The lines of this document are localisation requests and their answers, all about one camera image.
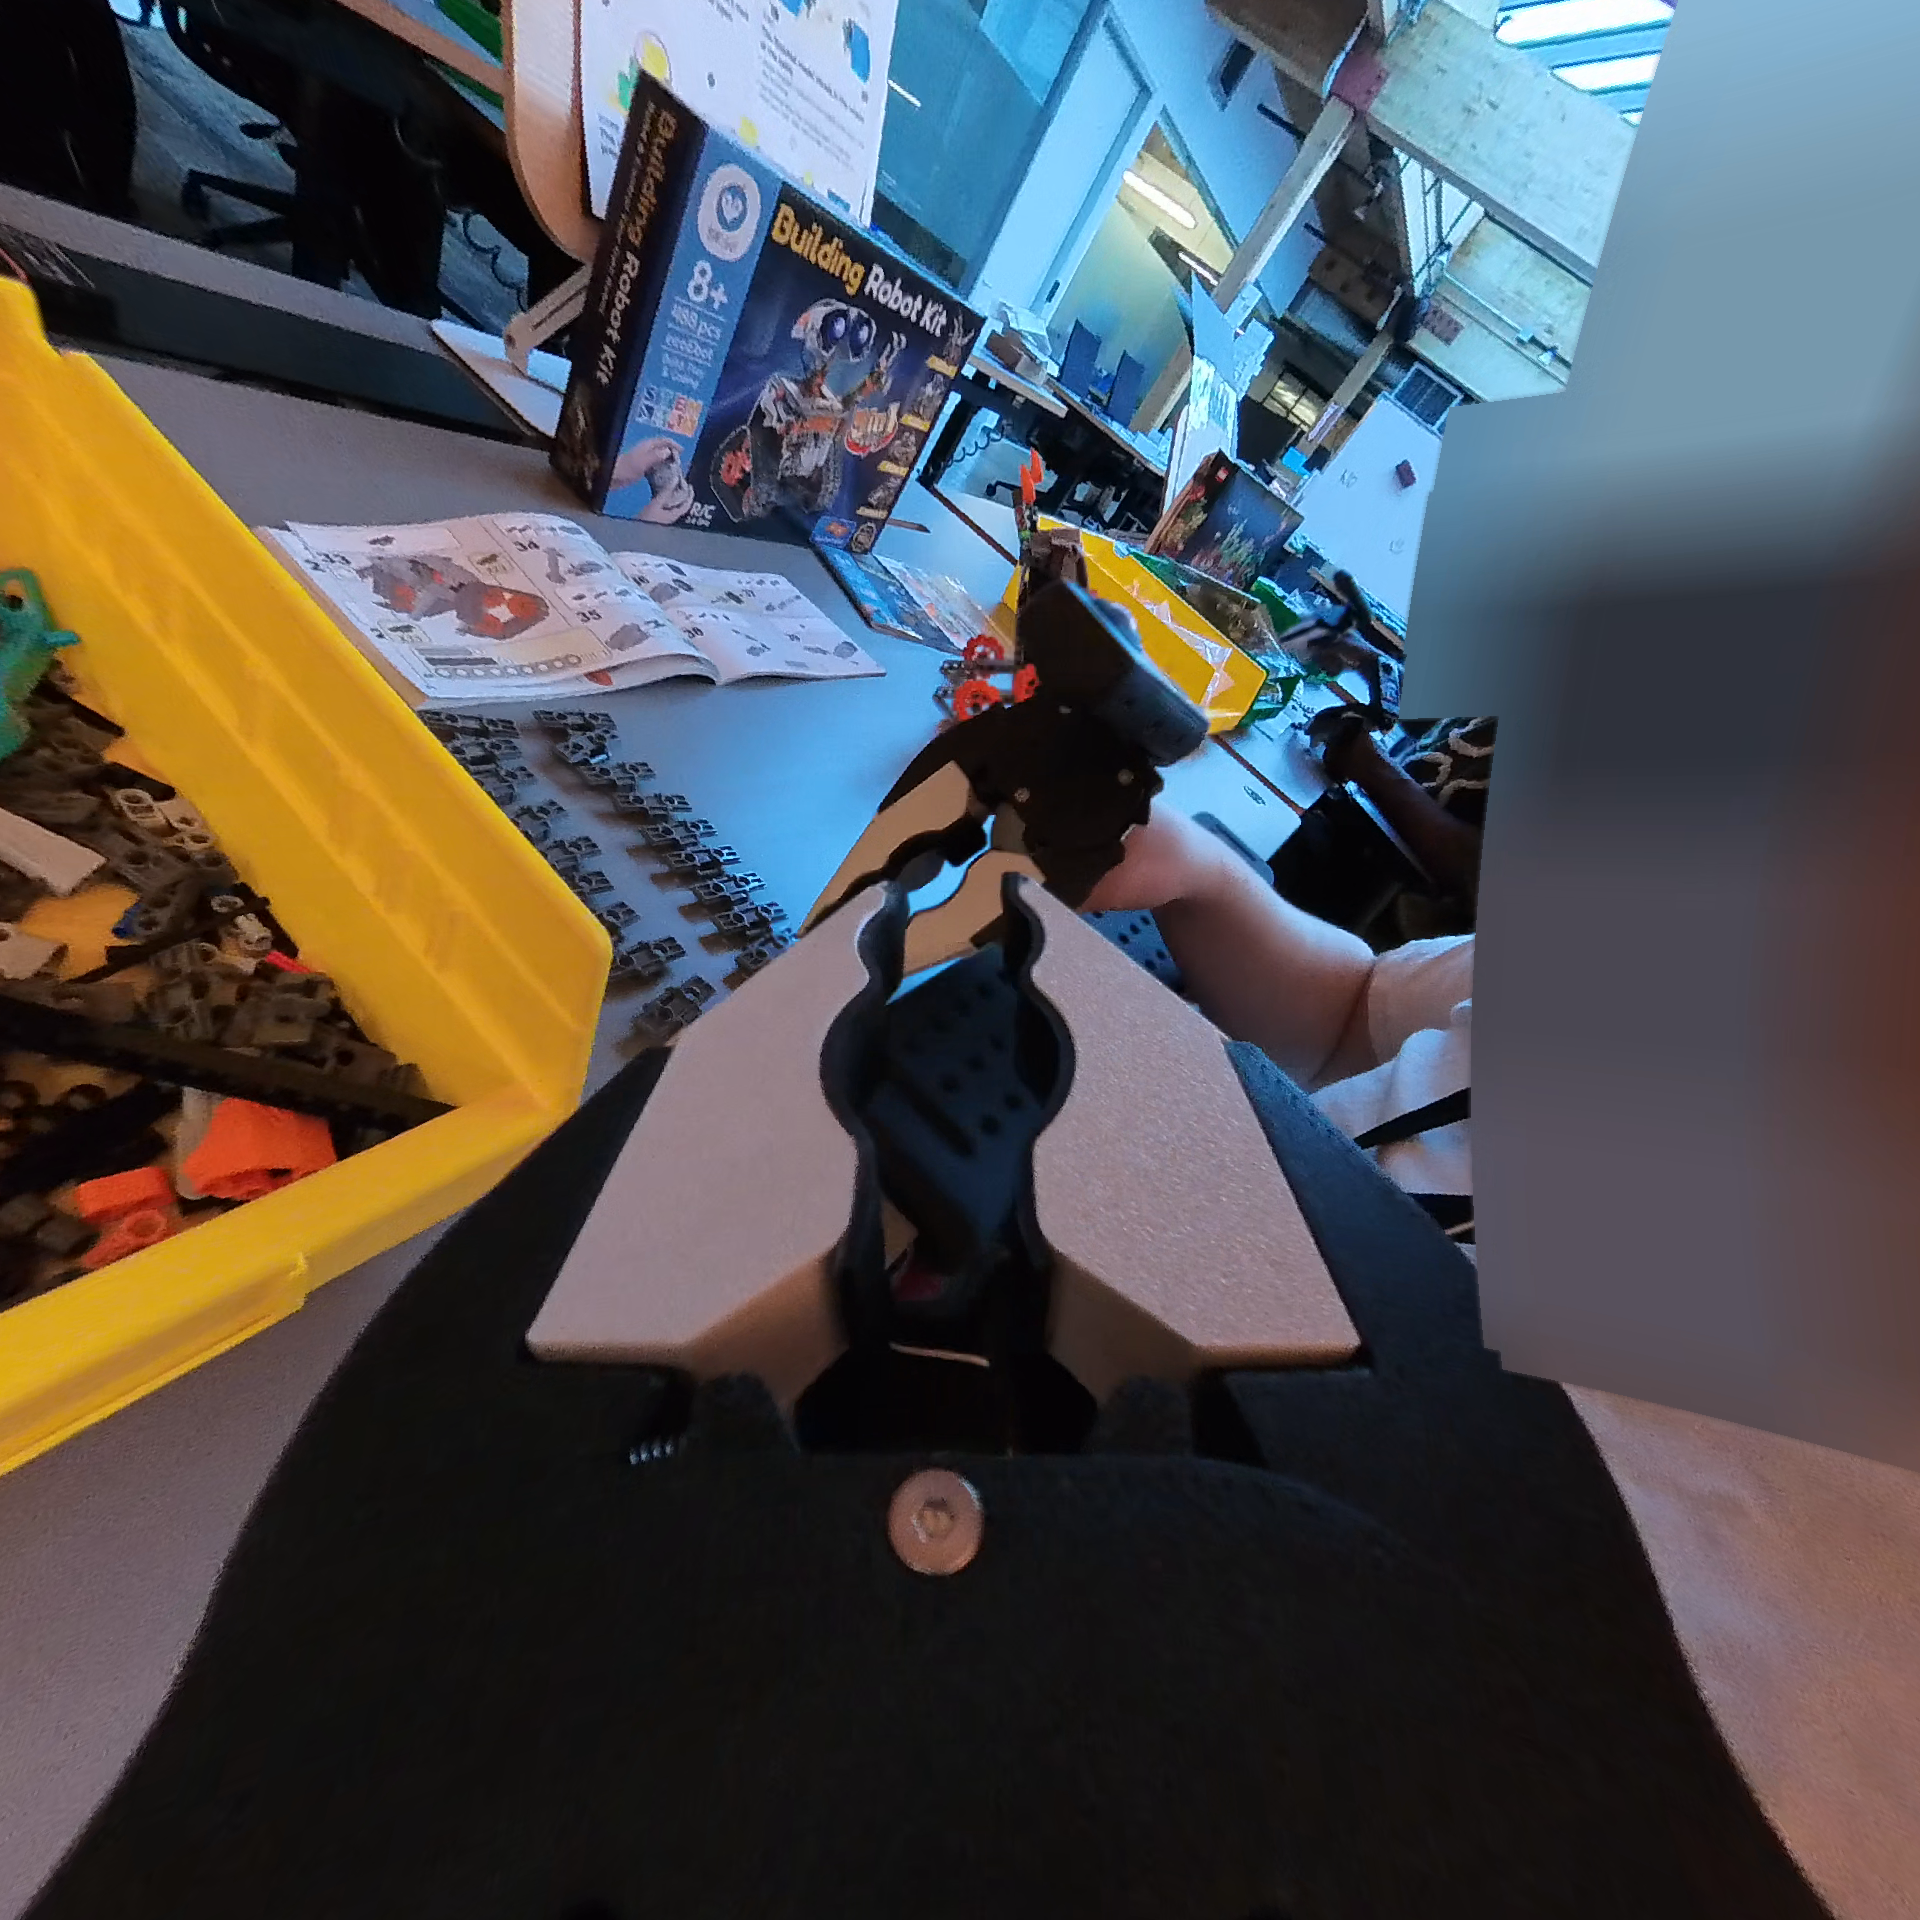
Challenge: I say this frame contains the dark blue toy kit box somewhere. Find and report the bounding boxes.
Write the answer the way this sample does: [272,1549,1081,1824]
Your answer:
[546,66,990,546]

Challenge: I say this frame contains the yellow plastic bin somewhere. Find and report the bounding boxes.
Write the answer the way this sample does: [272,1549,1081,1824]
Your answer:
[1034,525,1269,734]
[0,276,614,1480]

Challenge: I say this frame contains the green plastic tool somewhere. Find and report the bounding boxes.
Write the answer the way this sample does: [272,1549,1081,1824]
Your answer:
[0,566,77,753]

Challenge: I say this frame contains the blue printed leaflet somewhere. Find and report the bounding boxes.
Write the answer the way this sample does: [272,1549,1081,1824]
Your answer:
[810,517,992,641]

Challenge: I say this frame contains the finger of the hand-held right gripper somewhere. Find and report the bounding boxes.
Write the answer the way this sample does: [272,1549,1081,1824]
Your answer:
[801,734,1000,940]
[899,816,1052,963]

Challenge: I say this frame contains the pile of mixed building parts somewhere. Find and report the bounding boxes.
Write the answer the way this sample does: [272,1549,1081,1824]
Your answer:
[0,660,460,1314]

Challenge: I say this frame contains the dark toy set box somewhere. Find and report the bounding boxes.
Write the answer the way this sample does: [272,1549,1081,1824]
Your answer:
[1146,450,1303,588]

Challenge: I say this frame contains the person's leg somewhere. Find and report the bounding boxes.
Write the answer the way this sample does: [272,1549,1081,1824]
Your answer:
[1560,1381,1920,1920]

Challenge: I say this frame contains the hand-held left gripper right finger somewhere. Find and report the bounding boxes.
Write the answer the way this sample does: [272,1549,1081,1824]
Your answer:
[996,874,1364,1447]

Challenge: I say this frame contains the black dimpled pad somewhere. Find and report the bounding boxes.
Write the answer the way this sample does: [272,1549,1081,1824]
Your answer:
[861,906,1193,1255]

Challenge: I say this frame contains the person's white shirt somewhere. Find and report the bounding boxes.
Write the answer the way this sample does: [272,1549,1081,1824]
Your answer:
[1311,930,1479,1248]

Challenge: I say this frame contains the person's right hand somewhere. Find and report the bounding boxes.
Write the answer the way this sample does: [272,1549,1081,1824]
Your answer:
[1081,810,1295,940]

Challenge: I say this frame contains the cardboard stand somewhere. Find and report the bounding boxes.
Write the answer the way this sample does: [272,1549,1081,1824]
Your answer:
[501,0,631,371]

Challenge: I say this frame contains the person's right forearm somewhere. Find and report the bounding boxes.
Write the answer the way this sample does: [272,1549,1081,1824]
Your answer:
[1170,863,1382,1094]

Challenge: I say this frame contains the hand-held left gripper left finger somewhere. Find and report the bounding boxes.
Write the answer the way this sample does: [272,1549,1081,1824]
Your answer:
[524,884,918,1443]

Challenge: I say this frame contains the printed instruction booklet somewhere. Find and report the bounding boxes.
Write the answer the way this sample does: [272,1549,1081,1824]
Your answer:
[253,511,887,711]

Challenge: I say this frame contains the dark toy robot model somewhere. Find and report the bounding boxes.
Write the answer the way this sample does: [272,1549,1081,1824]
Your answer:
[1008,446,1093,602]

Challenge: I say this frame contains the grey and orange robot model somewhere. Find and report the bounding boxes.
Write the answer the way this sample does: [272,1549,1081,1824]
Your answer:
[941,630,1044,715]

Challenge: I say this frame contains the grey desk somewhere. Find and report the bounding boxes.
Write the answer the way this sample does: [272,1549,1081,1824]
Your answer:
[0,345,1412,1920]

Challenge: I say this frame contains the white printed poster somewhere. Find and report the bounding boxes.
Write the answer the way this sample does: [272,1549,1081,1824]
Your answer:
[575,0,901,228]

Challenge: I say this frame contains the rows of grey track links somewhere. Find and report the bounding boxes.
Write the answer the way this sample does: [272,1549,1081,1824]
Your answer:
[420,704,798,1052]

